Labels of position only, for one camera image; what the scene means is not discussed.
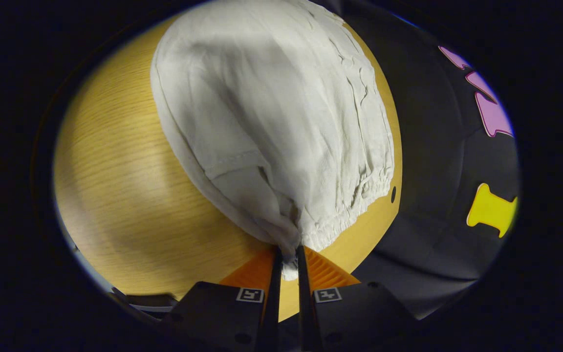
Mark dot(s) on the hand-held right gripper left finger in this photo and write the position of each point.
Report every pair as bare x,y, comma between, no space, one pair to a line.
272,303

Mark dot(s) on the white jeans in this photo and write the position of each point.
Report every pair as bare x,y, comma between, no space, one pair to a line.
271,122

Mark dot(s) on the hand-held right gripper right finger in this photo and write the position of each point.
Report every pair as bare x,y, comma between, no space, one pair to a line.
305,303

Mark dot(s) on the black backdrop cloth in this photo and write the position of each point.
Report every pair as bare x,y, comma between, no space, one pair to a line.
433,195

